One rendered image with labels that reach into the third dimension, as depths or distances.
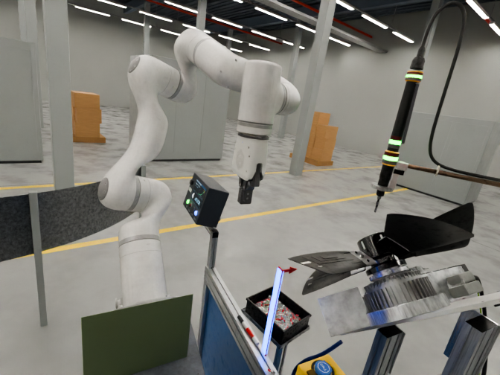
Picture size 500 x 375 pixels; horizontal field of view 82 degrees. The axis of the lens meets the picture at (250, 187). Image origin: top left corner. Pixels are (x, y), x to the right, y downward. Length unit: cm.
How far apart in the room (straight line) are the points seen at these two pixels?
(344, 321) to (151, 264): 68
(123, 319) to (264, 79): 65
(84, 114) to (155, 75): 764
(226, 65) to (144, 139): 37
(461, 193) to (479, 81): 627
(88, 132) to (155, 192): 772
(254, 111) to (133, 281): 56
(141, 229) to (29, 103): 560
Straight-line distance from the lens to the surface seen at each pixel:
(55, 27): 471
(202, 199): 136
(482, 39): 1399
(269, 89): 66
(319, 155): 919
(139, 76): 98
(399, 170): 102
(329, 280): 126
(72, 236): 236
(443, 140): 832
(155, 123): 98
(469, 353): 112
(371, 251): 115
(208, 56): 81
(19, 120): 644
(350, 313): 115
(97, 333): 84
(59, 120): 472
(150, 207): 100
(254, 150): 65
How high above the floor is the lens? 166
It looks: 17 degrees down
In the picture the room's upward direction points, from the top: 8 degrees clockwise
